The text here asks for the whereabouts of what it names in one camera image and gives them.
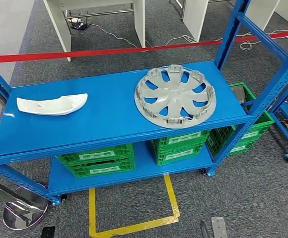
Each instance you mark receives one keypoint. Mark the grey plastic wheel hubcap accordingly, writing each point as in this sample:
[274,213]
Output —
[174,98]

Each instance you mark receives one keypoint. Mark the white curved plastic part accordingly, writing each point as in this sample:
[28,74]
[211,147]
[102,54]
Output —
[54,106]

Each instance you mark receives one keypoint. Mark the grey flat part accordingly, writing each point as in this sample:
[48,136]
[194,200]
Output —
[238,94]

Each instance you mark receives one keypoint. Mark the green plastic crate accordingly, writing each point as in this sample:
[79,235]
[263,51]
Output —
[101,169]
[178,154]
[239,148]
[181,138]
[253,134]
[97,154]

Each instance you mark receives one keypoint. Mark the white desk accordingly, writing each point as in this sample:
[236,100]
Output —
[195,16]
[59,26]
[263,10]

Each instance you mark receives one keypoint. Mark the black router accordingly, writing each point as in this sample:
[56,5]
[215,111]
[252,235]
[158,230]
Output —
[79,24]

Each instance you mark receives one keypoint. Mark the red barrier belt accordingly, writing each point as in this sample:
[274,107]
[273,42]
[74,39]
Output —
[59,55]

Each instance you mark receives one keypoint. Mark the robot right foot plate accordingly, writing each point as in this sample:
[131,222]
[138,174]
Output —
[218,228]

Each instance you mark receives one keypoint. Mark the robot foot plate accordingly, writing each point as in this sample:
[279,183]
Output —
[48,232]
[218,228]

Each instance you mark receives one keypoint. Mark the robot left foot plate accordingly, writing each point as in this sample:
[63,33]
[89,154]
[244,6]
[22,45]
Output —
[48,232]

